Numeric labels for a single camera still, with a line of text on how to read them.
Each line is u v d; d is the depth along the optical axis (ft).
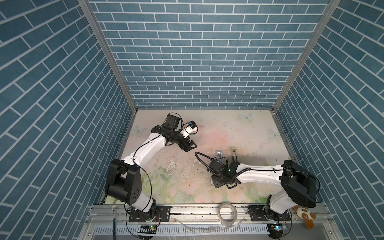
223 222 2.31
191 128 2.44
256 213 2.42
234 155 3.04
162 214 2.39
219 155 3.06
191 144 2.47
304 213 2.33
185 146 2.43
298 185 1.44
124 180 1.43
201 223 2.37
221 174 2.14
